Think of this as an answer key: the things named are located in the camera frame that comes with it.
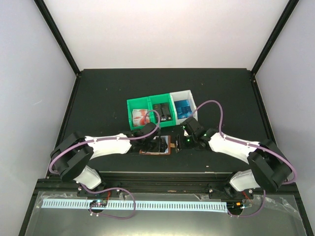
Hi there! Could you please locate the brown leather card holder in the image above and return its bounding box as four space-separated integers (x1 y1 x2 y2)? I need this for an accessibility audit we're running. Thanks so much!
139 135 180 155

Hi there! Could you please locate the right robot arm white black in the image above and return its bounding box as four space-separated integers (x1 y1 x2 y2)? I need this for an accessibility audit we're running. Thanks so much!
181 117 293 198

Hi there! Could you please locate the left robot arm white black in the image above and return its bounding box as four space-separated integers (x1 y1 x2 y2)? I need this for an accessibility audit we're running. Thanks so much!
49 122 169 196

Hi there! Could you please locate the stack of white red cards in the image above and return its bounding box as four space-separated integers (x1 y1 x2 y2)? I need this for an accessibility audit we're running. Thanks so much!
132 109 150 127

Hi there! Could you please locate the stack of blue cards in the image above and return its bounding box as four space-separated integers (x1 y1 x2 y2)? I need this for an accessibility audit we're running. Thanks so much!
174 99 192 119

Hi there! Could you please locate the white bin with blue cards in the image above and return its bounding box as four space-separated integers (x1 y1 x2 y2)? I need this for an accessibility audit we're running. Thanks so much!
169 90 198 125

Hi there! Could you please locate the green bin with red cards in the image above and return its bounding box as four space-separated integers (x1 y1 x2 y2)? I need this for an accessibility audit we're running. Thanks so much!
126 97 153 130

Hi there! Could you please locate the stack of black cards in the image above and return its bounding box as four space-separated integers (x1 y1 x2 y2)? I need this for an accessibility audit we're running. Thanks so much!
153 103 172 122

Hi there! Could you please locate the green bin with black cards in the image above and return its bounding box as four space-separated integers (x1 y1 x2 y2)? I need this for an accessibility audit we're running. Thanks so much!
149 93 176 128

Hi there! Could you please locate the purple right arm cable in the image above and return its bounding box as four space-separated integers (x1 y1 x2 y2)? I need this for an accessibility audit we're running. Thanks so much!
181 100 298 218

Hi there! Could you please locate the black aluminium frame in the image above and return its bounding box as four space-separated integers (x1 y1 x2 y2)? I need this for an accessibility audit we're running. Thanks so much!
17 0 315 236

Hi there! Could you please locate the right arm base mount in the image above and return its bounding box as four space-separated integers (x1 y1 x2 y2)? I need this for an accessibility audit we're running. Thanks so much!
207 182 253 200

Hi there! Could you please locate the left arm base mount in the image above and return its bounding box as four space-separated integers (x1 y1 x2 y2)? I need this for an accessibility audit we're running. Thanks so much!
77 181 121 198

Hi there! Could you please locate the white slotted cable duct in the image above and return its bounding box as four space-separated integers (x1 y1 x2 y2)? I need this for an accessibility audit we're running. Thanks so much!
41 199 228 213

